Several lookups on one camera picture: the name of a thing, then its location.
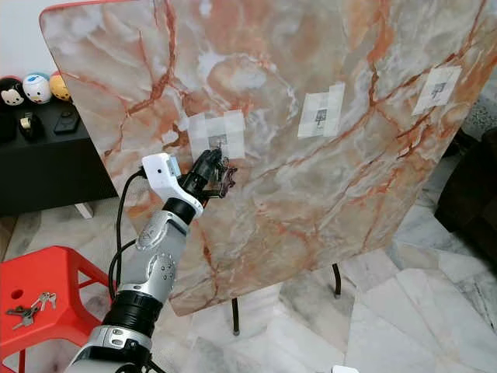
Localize key bunch with silver keys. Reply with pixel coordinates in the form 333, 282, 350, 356
5, 291, 58, 330

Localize marble pattern tilted table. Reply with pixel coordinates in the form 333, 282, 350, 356
39, 0, 497, 336

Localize black low cabinet white legs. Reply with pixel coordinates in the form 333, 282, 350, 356
0, 97, 119, 218

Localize orange plush toy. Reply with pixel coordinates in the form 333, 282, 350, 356
49, 71, 72, 103

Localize red plastic stool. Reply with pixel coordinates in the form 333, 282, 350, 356
0, 246, 88, 373

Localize black tape dispenser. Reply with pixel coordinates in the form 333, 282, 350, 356
19, 111, 43, 141

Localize white and blue plush toy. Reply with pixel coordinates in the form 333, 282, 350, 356
22, 72, 52, 104

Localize black mouse plush toy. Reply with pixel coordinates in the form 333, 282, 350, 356
0, 76, 26, 107

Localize taped metal wall hook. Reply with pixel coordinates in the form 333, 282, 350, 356
297, 83, 345, 139
189, 110, 246, 160
412, 66, 462, 117

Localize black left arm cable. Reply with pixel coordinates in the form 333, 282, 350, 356
107, 169, 148, 300

